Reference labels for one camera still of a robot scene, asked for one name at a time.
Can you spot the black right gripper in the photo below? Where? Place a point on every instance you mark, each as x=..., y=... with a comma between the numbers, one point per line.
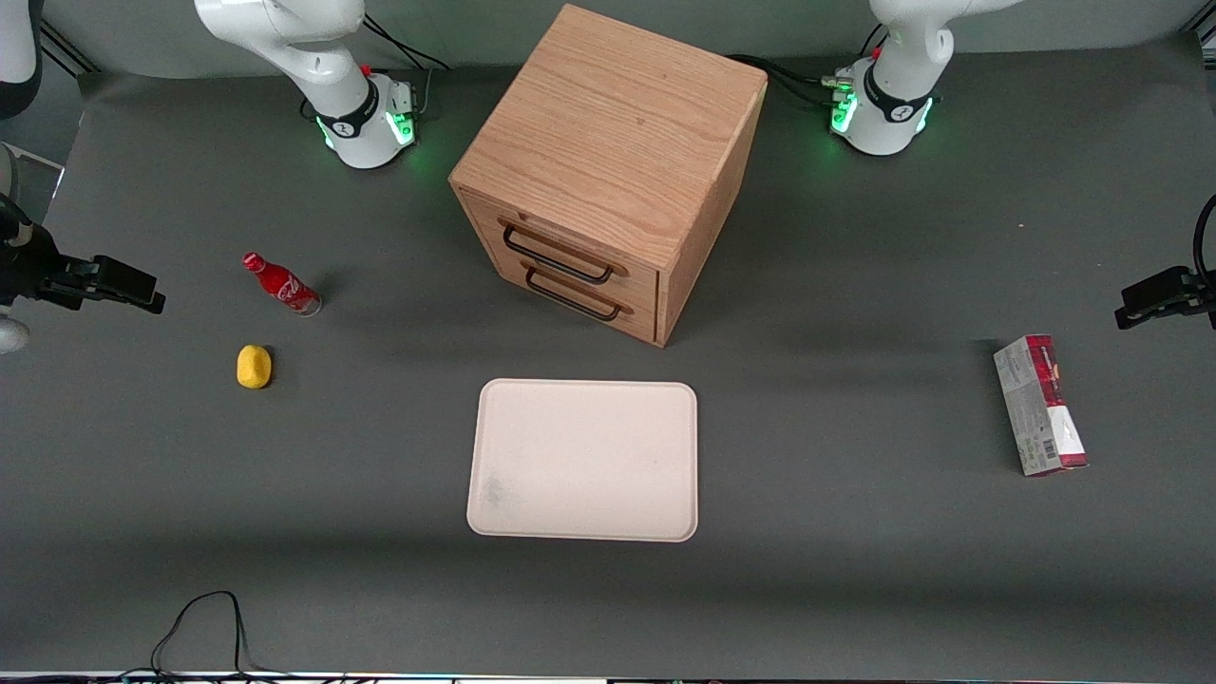
x=30, y=265

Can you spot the red and grey carton box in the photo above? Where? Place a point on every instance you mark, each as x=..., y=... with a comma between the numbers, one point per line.
x=1040, y=404

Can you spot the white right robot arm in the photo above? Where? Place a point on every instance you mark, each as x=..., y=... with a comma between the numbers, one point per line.
x=353, y=106

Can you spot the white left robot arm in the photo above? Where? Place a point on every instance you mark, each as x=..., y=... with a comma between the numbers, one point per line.
x=893, y=123

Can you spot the wooden drawer front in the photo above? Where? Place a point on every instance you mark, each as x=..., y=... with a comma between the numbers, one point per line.
x=636, y=285
x=638, y=320

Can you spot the beige rectangular tray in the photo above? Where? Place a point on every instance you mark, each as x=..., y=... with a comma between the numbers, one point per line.
x=584, y=461

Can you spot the yellow lemon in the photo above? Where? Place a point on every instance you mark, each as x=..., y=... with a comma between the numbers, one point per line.
x=254, y=367

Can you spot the wooden drawer cabinet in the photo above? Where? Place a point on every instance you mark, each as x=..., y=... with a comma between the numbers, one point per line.
x=617, y=123

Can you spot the grey table mat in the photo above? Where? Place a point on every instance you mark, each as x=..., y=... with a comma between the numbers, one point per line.
x=855, y=570

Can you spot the red coke bottle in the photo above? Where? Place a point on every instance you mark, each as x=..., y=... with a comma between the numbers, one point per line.
x=283, y=284

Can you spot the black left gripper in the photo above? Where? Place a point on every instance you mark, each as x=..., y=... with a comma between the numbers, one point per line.
x=1181, y=286

